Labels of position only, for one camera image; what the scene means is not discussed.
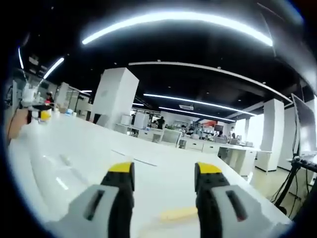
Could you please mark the thin white ceiling light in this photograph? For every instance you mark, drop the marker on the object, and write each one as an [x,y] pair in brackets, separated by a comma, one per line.
[198,102]

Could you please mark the row of white desks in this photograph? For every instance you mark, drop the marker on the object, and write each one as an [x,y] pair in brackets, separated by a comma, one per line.
[213,147]

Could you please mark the ceiling air conditioner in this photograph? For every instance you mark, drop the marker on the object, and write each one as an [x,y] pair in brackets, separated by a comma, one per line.
[186,107]

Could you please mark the short white ceiling light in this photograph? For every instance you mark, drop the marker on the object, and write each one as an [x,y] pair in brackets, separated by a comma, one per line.
[53,67]

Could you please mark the narrow white pillar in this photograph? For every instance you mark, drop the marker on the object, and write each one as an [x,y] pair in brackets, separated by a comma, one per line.
[271,134]

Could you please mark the long white ceiling light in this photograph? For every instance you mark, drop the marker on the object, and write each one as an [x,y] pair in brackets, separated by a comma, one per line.
[173,18]

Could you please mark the grey computer monitor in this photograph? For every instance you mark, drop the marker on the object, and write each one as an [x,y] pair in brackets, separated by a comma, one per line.
[307,124]

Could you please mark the grey office chair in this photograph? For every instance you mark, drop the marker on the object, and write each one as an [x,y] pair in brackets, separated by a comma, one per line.
[171,137]

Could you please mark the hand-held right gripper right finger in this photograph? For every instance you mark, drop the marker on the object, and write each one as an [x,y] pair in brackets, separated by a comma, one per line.
[218,198]

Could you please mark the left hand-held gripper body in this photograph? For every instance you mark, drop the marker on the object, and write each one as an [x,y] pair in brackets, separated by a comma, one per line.
[29,95]

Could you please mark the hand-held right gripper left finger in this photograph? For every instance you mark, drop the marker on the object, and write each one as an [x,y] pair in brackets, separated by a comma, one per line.
[109,198]

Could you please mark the black power strip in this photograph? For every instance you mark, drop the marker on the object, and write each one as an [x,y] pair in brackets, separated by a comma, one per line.
[305,162]

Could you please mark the wide white pillar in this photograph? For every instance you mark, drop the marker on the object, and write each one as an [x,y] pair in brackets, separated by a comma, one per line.
[114,99]

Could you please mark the pale yellow plastic latch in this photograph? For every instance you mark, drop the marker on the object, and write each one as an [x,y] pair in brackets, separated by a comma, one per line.
[178,213]

